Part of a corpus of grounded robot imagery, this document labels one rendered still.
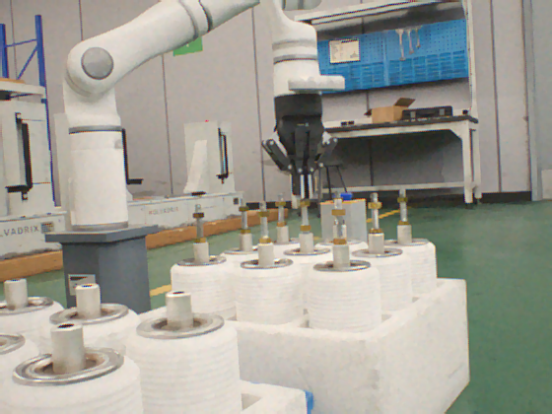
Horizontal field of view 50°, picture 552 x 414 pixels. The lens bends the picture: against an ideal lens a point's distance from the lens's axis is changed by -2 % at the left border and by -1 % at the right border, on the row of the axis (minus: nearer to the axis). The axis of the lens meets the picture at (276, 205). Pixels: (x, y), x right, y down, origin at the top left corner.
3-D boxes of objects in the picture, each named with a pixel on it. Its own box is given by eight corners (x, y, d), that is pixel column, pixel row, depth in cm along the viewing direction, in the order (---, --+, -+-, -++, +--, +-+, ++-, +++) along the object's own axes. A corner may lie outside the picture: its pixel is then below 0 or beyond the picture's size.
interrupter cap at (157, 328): (117, 337, 50) (117, 328, 50) (177, 316, 57) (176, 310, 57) (185, 346, 46) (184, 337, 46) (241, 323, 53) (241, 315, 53)
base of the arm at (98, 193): (65, 232, 105) (57, 135, 104) (101, 226, 113) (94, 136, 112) (104, 231, 101) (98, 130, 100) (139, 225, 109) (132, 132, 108)
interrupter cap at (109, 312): (33, 324, 57) (32, 317, 57) (94, 308, 63) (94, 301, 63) (85, 332, 53) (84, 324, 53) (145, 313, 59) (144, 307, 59)
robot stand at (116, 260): (57, 400, 105) (42, 234, 104) (112, 374, 118) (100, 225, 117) (121, 410, 99) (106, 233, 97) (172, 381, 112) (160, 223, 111)
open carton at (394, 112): (379, 127, 570) (378, 104, 569) (417, 123, 544) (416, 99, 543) (363, 126, 547) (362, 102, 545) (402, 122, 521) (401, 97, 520)
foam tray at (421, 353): (142, 432, 90) (132, 315, 89) (278, 358, 123) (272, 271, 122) (383, 491, 69) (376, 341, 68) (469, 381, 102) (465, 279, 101)
